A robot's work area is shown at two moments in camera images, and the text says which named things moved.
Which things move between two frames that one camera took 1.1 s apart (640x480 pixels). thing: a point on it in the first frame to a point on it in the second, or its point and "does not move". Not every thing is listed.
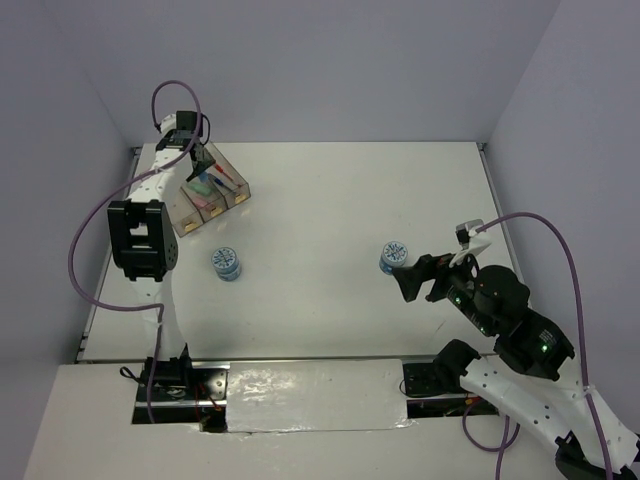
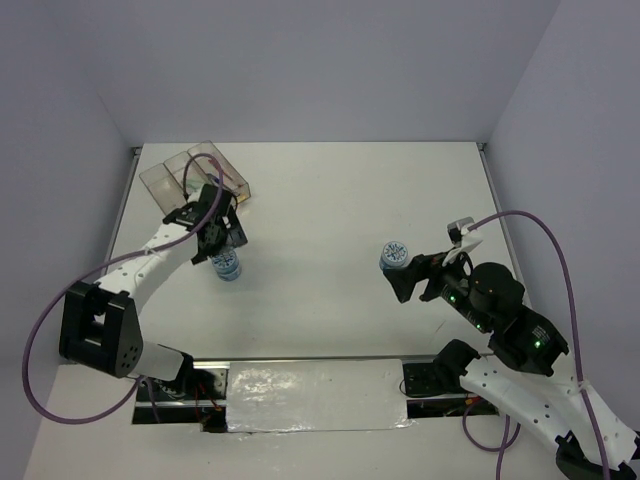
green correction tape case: [205, 191] does not move
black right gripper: [436, 266] does not move
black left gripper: [207, 161] to [234, 233]
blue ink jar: [226, 263] does not move
